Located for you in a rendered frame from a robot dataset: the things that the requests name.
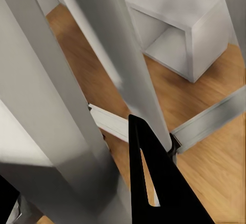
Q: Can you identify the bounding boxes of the camera tripod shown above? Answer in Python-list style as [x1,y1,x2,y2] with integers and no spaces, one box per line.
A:
[0,0,246,224]

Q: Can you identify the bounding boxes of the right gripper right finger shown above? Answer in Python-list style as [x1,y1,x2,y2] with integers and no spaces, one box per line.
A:
[128,115,215,224]

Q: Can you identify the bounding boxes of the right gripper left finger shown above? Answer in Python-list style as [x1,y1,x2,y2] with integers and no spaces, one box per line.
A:
[0,175,20,224]

